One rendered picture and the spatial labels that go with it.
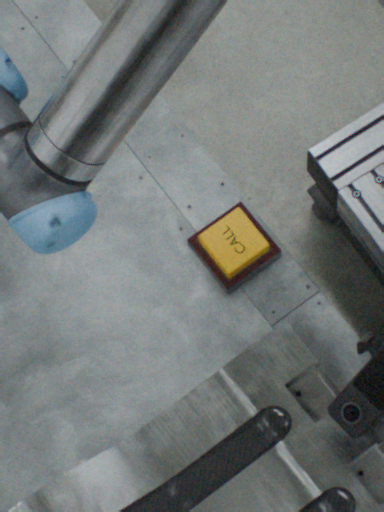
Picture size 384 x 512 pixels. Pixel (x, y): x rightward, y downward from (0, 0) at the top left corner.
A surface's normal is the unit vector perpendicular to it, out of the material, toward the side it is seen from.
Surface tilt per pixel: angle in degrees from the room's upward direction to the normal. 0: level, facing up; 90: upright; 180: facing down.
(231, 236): 0
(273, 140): 0
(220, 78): 0
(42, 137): 42
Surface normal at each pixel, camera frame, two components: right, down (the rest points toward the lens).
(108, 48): -0.55, 0.18
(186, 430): -0.11, -0.30
